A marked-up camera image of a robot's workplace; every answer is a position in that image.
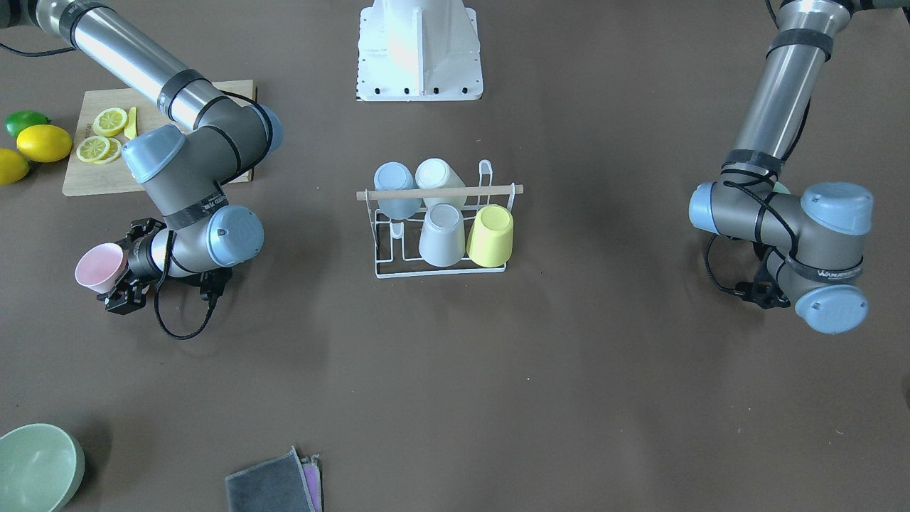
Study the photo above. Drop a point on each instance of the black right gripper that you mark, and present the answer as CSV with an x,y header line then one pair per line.
x,y
141,256

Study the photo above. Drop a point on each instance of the pink cup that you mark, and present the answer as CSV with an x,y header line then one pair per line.
x,y
100,267

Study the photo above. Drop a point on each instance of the light green cup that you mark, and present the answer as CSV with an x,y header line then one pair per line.
x,y
779,188

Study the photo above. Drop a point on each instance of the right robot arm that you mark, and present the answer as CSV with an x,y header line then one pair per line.
x,y
208,140

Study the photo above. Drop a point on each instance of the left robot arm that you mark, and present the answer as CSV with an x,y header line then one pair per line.
x,y
810,246

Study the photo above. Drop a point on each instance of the light blue cup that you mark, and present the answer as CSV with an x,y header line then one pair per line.
x,y
394,176

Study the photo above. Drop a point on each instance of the white cup front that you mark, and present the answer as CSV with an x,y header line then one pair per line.
x,y
442,242

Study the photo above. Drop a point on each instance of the white cup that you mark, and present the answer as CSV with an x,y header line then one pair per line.
x,y
442,242
436,173

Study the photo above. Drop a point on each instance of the white cup back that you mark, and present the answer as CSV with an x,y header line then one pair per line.
x,y
436,173

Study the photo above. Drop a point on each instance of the yellow cup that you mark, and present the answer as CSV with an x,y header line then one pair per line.
x,y
490,243

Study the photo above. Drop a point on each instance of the wooden cutting board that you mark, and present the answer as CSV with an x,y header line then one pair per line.
x,y
83,178

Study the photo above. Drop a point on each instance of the lemon slices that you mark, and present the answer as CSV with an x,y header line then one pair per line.
x,y
103,147

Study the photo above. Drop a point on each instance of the yellow plastic knife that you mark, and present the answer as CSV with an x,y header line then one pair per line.
x,y
131,128

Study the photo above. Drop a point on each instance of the yellow lemon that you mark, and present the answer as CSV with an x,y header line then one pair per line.
x,y
13,166
44,143

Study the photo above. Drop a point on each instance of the green lime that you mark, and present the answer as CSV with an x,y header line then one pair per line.
x,y
20,120

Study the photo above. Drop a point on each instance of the green bowl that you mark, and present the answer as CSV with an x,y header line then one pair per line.
x,y
41,468

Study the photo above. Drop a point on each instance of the grey cloth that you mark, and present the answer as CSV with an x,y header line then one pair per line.
x,y
287,483

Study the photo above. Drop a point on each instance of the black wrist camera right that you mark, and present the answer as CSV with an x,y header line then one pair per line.
x,y
211,284

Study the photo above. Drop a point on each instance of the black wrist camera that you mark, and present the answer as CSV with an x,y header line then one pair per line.
x,y
763,291
211,284

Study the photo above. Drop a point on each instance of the white wire cup rack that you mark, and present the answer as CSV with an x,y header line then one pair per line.
x,y
396,242

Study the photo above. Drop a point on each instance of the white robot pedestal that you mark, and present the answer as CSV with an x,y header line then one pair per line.
x,y
418,51

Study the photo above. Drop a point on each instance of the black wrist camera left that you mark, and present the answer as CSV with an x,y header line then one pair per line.
x,y
763,291

